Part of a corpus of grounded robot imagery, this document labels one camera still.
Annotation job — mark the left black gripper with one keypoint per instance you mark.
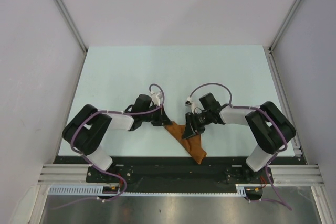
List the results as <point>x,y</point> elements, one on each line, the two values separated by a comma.
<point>163,119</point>

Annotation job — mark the aluminium right side rail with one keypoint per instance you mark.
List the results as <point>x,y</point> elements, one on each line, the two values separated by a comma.
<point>283,100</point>

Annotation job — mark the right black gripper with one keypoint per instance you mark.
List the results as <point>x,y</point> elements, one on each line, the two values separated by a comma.
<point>192,127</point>

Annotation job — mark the left corner aluminium post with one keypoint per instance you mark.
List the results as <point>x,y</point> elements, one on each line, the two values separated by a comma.
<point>60,4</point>

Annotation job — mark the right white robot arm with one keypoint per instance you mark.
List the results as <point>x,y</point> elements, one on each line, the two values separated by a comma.
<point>270,128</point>

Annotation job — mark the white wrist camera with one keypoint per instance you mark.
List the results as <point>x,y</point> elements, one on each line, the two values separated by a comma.
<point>191,104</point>
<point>157,98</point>

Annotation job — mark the orange cloth napkin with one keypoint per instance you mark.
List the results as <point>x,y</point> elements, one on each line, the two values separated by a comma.
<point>192,145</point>

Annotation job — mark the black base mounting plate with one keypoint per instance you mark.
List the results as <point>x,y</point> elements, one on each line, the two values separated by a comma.
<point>179,175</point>

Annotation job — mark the corner aluminium post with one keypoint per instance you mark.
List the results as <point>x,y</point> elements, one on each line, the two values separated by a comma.
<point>60,4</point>
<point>285,24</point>

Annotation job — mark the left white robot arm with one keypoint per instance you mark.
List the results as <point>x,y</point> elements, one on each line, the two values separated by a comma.
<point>86,130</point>

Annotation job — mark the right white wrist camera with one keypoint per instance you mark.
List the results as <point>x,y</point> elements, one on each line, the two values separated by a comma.
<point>191,104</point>

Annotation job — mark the aluminium front frame rail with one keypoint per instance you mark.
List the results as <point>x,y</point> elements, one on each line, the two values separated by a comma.
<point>283,175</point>

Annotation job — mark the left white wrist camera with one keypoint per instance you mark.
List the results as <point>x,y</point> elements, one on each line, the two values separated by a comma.
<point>157,98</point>

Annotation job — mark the right corner aluminium post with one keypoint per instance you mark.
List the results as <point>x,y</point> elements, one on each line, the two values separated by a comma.
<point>285,24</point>

